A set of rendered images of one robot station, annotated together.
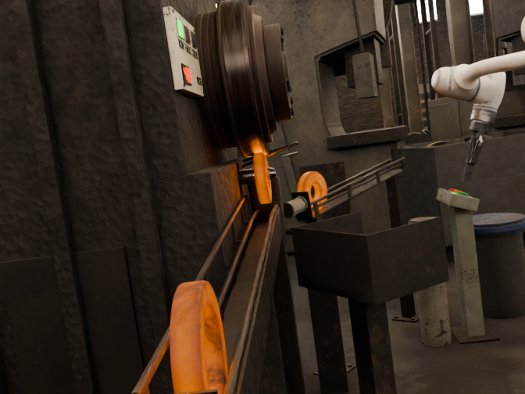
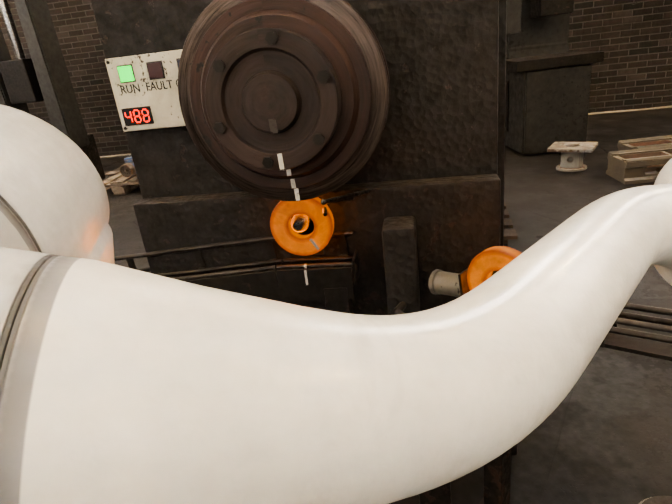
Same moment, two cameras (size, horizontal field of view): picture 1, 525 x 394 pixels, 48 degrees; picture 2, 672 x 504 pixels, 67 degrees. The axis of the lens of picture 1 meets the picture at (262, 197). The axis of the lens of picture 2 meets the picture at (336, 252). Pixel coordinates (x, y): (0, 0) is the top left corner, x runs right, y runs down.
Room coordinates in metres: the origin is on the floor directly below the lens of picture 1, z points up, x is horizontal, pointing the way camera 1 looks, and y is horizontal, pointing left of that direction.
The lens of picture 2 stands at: (1.96, -1.18, 1.21)
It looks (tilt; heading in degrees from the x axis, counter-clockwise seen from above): 22 degrees down; 96
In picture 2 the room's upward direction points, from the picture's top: 7 degrees counter-clockwise
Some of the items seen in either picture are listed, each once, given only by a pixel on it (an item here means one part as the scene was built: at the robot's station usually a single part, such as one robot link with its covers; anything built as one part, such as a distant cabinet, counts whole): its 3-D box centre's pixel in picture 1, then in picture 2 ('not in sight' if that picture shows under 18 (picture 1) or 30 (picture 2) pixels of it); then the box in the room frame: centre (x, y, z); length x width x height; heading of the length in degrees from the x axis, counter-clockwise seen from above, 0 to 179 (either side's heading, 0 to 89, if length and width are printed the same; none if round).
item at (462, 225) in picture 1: (466, 263); not in sight; (2.38, -0.80, 0.31); 0.24 x 0.16 x 0.62; 175
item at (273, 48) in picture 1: (279, 73); (272, 101); (1.76, -0.10, 1.11); 0.28 x 0.06 x 0.28; 175
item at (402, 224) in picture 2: (267, 211); (401, 266); (2.00, -0.01, 0.68); 0.11 x 0.08 x 0.24; 85
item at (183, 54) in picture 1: (185, 55); (162, 90); (1.44, 0.14, 1.15); 0.26 x 0.02 x 0.18; 175
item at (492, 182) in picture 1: (477, 188); not in sight; (4.09, -1.51, 0.39); 1.03 x 0.83 x 0.77; 100
